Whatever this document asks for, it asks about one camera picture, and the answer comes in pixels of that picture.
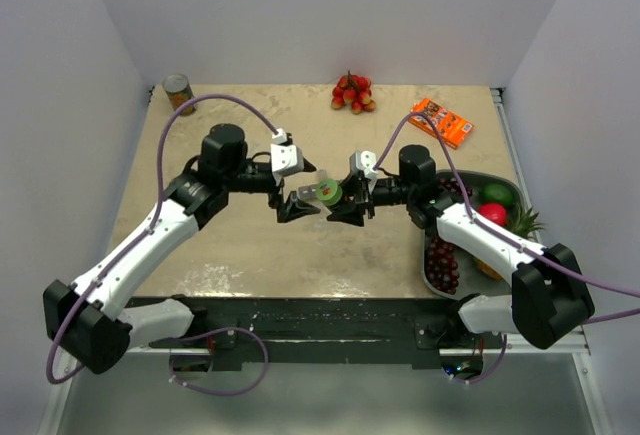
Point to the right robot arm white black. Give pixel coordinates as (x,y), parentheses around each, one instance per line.
(547,299)

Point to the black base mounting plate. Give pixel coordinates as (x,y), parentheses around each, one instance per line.
(233,332)

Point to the red toy fruit bunch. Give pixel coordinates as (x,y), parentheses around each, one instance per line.
(353,92)

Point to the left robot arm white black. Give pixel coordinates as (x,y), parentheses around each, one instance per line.
(85,317)

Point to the green toy avocado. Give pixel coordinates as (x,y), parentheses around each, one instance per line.
(499,194)

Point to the toy pineapple orange yellow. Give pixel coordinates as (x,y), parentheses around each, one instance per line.
(523,223)

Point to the dark red toy grapes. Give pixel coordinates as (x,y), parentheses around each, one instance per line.
(441,267)

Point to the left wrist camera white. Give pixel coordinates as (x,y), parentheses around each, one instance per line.
(285,157)

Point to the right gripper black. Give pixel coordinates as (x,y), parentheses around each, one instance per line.
(359,187)

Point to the red toy apple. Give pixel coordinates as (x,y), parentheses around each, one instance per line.
(495,213)

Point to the grey fruit tray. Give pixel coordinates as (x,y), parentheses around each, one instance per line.
(472,280)

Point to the green bottle lid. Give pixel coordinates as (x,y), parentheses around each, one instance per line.
(327,191)

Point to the tin can fruit label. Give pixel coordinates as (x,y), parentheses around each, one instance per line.
(178,89)

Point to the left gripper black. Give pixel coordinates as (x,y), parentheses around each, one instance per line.
(293,208)

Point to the orange cardboard box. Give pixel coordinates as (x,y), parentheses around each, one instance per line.
(432,118)

